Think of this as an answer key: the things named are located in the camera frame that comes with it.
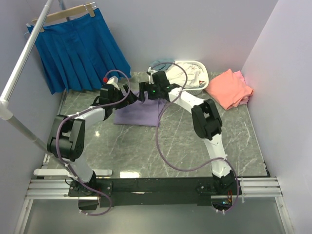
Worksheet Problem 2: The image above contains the white t shirt in basket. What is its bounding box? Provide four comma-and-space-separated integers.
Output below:
165, 62, 207, 89

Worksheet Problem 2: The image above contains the aluminium frame rail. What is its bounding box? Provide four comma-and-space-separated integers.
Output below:
25, 177, 283, 200

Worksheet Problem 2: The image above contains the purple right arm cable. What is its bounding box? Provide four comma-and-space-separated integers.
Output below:
147, 62, 240, 214

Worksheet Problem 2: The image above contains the white plastic laundry basket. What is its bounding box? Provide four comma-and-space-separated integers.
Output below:
146, 60, 209, 96

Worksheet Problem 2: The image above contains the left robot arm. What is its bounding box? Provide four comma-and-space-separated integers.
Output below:
47, 83, 138, 190

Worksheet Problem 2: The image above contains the blue pleated skirt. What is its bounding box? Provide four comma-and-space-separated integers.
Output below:
35, 8, 131, 94

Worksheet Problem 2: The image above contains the folded orange t shirt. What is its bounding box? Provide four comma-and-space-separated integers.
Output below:
205, 69, 239, 110

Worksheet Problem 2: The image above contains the purple t shirt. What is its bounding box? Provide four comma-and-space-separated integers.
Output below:
113, 92, 167, 127

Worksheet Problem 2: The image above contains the grey blue t shirt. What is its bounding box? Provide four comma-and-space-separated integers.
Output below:
149, 58, 175, 71

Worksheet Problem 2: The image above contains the wooden clothes hanger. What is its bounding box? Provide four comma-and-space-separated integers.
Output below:
44, 2, 97, 23

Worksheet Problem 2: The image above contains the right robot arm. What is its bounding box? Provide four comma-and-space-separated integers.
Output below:
138, 71, 239, 194

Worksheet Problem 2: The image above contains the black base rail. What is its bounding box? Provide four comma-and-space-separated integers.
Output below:
68, 177, 242, 210

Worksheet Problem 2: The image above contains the folded pink t shirt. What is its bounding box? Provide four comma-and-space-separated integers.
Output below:
234, 71, 254, 105

